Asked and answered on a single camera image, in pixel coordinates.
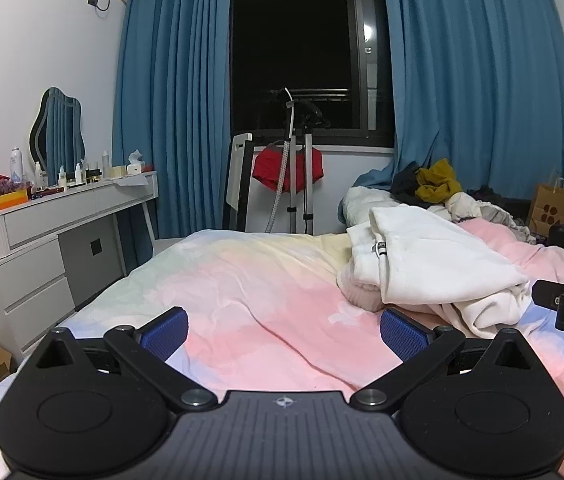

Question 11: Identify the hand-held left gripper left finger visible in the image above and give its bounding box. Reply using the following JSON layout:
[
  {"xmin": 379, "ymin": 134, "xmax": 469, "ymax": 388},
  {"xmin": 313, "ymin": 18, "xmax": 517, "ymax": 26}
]
[{"xmin": 27, "ymin": 306, "xmax": 218, "ymax": 413}]

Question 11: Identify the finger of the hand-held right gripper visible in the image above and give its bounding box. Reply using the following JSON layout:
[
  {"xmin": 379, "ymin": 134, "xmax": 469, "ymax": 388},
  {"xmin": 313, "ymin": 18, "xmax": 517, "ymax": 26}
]
[{"xmin": 531, "ymin": 279, "xmax": 564, "ymax": 309}]

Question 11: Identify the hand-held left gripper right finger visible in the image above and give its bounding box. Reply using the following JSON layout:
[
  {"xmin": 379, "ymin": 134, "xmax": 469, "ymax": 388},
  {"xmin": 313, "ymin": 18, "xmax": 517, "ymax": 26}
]
[{"xmin": 349, "ymin": 306, "xmax": 543, "ymax": 416}]

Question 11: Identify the white garment with black strap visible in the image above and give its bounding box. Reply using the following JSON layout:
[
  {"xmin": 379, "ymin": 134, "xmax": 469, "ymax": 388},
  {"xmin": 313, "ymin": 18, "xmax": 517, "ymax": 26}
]
[{"xmin": 346, "ymin": 203, "xmax": 533, "ymax": 339}]

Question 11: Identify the pile of grey white clothes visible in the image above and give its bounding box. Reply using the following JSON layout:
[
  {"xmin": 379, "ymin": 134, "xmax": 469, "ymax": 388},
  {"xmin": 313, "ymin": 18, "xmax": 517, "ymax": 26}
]
[{"xmin": 444, "ymin": 191, "xmax": 533, "ymax": 242}]

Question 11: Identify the pink knit cloth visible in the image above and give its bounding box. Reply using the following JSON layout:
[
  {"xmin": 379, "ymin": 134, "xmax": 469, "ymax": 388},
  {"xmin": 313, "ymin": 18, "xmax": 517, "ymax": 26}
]
[{"xmin": 337, "ymin": 262, "xmax": 387, "ymax": 312}]

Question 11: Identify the brown paper bag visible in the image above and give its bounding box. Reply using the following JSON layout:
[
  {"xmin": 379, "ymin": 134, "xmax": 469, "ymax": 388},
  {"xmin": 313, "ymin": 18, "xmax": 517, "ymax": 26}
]
[{"xmin": 527, "ymin": 171, "xmax": 564, "ymax": 239}]

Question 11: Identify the pastel duvet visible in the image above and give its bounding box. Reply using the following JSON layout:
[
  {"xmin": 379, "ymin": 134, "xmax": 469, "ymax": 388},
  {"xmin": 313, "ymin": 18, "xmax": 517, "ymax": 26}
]
[{"xmin": 0, "ymin": 228, "xmax": 564, "ymax": 480}]

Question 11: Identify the white fleece blanket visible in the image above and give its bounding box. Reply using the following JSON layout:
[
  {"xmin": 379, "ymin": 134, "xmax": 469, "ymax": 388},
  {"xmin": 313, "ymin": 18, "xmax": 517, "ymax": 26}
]
[{"xmin": 339, "ymin": 186, "xmax": 400, "ymax": 233}]

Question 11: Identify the white dressing table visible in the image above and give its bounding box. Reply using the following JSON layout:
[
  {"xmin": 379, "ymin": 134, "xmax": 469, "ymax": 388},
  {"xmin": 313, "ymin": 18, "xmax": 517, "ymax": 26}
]
[{"xmin": 0, "ymin": 170, "xmax": 159, "ymax": 357}]

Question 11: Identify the dark cloth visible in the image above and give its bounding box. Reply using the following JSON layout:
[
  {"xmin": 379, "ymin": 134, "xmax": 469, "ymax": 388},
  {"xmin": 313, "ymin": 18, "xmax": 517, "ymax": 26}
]
[{"xmin": 390, "ymin": 162, "xmax": 433, "ymax": 206}]

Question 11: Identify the mustard yellow cloth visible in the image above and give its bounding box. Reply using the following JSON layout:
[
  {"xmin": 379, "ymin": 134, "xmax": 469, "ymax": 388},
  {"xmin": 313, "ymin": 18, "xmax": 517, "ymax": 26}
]
[{"xmin": 414, "ymin": 158, "xmax": 463, "ymax": 204}]

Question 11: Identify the white tissue box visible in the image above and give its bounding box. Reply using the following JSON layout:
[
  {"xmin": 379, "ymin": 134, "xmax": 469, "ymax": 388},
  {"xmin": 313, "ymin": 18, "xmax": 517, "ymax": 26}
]
[{"xmin": 125, "ymin": 149, "xmax": 146, "ymax": 177}]

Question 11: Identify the red garment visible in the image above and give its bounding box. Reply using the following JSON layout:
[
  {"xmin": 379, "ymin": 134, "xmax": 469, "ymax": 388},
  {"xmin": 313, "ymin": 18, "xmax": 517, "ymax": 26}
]
[{"xmin": 252, "ymin": 142, "xmax": 324, "ymax": 194}]

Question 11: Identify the garment steamer stand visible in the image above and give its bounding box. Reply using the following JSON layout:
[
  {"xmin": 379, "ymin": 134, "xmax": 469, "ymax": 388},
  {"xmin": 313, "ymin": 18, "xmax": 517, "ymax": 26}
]
[{"xmin": 263, "ymin": 87, "xmax": 336, "ymax": 235}]

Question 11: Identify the wavy vanity mirror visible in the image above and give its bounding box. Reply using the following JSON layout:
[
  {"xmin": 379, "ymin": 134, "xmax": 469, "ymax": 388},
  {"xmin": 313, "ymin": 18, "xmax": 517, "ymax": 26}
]
[{"xmin": 29, "ymin": 87, "xmax": 87, "ymax": 187}]

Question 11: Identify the white spray can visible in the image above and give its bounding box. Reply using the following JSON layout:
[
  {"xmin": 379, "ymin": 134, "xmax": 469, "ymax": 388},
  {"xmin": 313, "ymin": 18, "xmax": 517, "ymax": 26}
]
[{"xmin": 9, "ymin": 147, "xmax": 24, "ymax": 184}]

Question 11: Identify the blue curtain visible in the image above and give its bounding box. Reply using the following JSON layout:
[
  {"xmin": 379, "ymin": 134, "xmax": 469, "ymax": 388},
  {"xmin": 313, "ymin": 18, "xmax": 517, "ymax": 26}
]
[
  {"xmin": 111, "ymin": 0, "xmax": 236, "ymax": 242},
  {"xmin": 352, "ymin": 0, "xmax": 564, "ymax": 211}
]

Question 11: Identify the dark window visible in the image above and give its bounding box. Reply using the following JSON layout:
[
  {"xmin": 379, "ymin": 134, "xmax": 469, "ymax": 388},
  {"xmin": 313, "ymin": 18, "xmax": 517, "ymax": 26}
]
[{"xmin": 230, "ymin": 0, "xmax": 396, "ymax": 147}]

